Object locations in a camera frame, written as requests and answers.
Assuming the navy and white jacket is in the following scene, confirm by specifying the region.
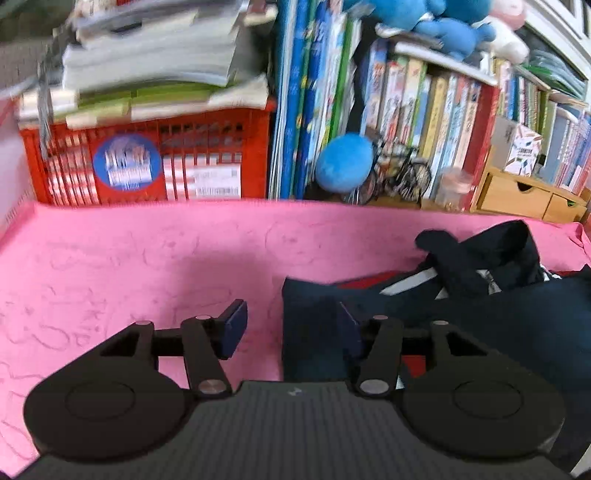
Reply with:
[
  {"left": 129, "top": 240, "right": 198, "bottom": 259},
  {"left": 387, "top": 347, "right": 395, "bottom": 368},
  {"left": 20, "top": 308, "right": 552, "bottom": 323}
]
[{"left": 281, "top": 220, "right": 590, "bottom": 469}]

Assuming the pink towel table cover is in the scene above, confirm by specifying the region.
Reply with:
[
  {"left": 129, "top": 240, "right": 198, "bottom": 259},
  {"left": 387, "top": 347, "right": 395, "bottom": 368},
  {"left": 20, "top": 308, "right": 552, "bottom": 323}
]
[{"left": 1, "top": 201, "right": 590, "bottom": 479}]

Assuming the miniature bicycle model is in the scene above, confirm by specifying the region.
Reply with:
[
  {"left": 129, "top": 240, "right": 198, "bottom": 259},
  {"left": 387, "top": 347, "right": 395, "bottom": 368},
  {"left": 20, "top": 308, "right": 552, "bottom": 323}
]
[{"left": 341, "top": 134, "right": 433, "bottom": 207}]

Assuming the clear plastic jar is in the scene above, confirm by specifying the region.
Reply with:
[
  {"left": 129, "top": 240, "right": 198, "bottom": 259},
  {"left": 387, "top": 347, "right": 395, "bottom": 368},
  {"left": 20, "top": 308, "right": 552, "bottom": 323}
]
[{"left": 435, "top": 167, "right": 473, "bottom": 211}]

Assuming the blue plush ball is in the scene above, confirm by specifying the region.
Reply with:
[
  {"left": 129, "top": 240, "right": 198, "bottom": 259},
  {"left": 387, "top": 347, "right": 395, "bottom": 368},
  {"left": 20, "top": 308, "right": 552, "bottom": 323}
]
[{"left": 315, "top": 133, "right": 374, "bottom": 194}]

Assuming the red plastic crate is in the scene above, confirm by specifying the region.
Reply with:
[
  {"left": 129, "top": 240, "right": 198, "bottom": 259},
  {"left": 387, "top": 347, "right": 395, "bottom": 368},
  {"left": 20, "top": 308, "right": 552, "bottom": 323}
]
[{"left": 20, "top": 101, "right": 276, "bottom": 207}]

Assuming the wooden drawer organizer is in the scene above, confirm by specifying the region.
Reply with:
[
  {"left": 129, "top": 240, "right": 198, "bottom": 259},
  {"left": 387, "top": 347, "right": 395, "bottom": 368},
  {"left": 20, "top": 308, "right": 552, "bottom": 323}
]
[{"left": 470, "top": 167, "right": 587, "bottom": 224}]

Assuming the pocket label printer box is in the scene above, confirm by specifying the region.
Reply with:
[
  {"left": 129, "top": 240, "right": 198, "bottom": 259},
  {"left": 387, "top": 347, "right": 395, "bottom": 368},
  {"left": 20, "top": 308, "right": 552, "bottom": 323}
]
[{"left": 489, "top": 116, "right": 543, "bottom": 177}]

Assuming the row of books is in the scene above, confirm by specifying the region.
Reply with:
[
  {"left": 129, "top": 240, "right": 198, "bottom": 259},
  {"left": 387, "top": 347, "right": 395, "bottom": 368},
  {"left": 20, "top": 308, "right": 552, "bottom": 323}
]
[{"left": 269, "top": 1, "right": 590, "bottom": 200}]

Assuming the stack of papers and magazines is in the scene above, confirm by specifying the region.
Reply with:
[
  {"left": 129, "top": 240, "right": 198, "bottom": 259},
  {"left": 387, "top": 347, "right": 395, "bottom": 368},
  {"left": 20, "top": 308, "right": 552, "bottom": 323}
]
[{"left": 16, "top": 1, "right": 269, "bottom": 122}]

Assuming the blue plush toy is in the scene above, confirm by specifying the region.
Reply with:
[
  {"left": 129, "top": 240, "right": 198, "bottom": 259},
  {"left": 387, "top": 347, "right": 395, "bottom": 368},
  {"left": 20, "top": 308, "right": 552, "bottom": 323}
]
[{"left": 342, "top": 0, "right": 496, "bottom": 61}]

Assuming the pink white plush toy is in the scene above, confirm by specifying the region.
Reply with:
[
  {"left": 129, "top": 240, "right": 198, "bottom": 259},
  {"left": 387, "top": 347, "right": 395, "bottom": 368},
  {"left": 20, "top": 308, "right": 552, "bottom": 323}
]
[{"left": 484, "top": 0, "right": 530, "bottom": 65}]

